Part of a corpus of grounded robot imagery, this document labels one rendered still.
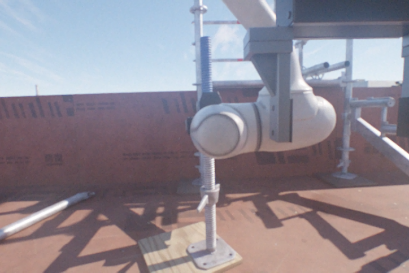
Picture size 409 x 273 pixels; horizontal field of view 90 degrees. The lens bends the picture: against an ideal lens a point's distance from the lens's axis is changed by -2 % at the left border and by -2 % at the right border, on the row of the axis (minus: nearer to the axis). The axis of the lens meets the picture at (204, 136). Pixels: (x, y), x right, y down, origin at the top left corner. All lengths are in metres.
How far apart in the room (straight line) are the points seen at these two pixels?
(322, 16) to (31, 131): 2.01
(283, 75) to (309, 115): 0.23
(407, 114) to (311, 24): 0.13
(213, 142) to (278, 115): 0.17
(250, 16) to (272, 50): 0.24
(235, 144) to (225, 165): 1.35
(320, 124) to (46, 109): 1.85
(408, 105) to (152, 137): 1.55
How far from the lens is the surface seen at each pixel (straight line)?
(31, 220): 1.38
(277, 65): 0.21
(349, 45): 1.92
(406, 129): 0.29
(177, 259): 0.87
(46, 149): 2.02
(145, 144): 1.70
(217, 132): 0.34
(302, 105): 0.43
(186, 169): 1.69
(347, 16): 0.23
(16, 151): 2.17
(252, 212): 1.21
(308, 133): 0.44
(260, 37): 0.21
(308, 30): 0.24
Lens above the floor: 0.54
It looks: 7 degrees down
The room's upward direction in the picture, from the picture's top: 2 degrees counter-clockwise
